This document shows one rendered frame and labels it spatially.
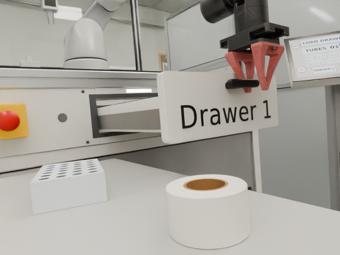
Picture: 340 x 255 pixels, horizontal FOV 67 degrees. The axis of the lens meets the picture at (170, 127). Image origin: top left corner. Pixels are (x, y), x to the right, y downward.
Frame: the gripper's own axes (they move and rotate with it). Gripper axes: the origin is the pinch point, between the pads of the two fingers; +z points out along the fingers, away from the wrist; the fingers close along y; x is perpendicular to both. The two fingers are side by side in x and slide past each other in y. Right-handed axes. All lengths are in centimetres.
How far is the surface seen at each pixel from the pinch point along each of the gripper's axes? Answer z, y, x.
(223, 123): 6.0, 3.4, 5.3
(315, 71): -11, 27, -81
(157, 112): 3.1, 8.4, 15.7
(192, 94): 0.8, 3.4, 11.9
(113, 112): 1.9, 27.3, 15.3
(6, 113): 0.9, 30.2, 35.8
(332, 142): 23, 28, -95
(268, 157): 46, 106, -159
